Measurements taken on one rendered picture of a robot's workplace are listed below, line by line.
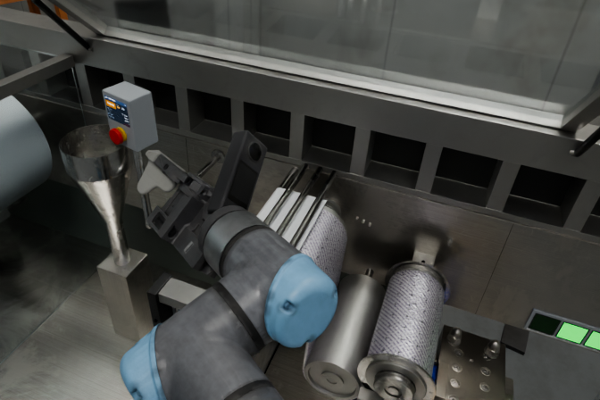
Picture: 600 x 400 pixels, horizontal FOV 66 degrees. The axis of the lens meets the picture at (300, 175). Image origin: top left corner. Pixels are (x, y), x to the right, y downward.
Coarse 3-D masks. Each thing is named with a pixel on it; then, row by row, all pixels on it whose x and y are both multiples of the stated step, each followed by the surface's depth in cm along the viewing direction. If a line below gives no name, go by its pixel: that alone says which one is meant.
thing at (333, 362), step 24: (360, 288) 107; (336, 312) 102; (360, 312) 102; (336, 336) 96; (360, 336) 98; (312, 360) 94; (336, 360) 92; (360, 360) 94; (312, 384) 97; (336, 384) 95; (360, 384) 92
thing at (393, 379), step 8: (376, 376) 87; (384, 376) 84; (392, 376) 84; (400, 376) 84; (376, 384) 86; (384, 384) 85; (392, 384) 84; (400, 384) 84; (408, 384) 83; (384, 392) 86; (392, 392) 86; (400, 392) 85; (408, 392) 84
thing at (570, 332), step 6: (564, 324) 106; (570, 324) 105; (564, 330) 107; (570, 330) 106; (576, 330) 106; (582, 330) 105; (558, 336) 108; (564, 336) 108; (570, 336) 107; (576, 336) 106; (582, 336) 106; (576, 342) 107
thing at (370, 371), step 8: (368, 368) 87; (376, 368) 86; (384, 368) 85; (392, 368) 84; (400, 368) 84; (408, 368) 83; (368, 376) 88; (408, 376) 84; (416, 376) 83; (368, 384) 90; (416, 384) 84; (424, 384) 84; (416, 392) 85; (424, 392) 85
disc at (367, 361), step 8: (368, 360) 86; (376, 360) 86; (384, 360) 85; (392, 360) 84; (400, 360) 83; (408, 360) 83; (360, 368) 89; (416, 368) 83; (360, 376) 90; (424, 376) 83; (432, 384) 83; (432, 392) 85
